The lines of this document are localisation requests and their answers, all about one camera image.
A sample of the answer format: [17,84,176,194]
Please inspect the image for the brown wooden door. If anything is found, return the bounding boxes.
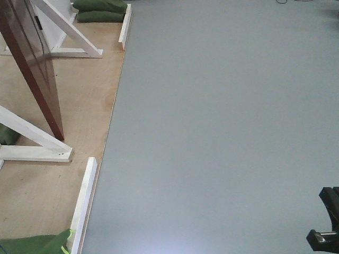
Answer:
[1,1,64,141]

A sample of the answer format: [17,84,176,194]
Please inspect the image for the black robot gripper part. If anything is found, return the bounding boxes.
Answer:
[306,186,339,252]

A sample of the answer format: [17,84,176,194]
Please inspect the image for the far white wooden brace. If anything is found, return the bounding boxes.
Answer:
[1,1,103,68]

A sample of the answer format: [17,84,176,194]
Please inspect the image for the white wooden brace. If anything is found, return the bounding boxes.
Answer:
[1,1,103,68]
[1,106,74,166]

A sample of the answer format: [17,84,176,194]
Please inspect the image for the near white wooden brace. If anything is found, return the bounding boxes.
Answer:
[1,106,74,166]

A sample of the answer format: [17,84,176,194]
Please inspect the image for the upper green sandbag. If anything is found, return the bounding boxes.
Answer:
[73,0,128,14]

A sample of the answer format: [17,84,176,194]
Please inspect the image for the lower green sandbag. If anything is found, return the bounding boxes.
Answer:
[77,11,125,23]

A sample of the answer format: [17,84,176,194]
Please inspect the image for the plywood base board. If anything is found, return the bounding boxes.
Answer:
[1,23,125,239]

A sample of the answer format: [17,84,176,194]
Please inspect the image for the green sandbag behind brace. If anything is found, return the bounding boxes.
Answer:
[0,124,20,146]

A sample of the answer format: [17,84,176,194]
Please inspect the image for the near green sandbag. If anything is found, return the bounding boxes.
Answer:
[1,229,74,254]

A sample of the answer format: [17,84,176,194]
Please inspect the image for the far white wooden edge rail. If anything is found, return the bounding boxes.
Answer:
[119,4,132,50]

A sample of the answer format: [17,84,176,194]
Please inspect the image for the white wooden edge rail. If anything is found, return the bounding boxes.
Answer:
[67,157,97,253]
[119,4,132,50]

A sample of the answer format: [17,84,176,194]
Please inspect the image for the near white wooden edge rail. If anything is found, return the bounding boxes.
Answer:
[67,157,97,253]

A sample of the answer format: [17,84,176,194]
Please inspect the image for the white door frame panel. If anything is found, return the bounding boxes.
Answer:
[31,0,75,50]

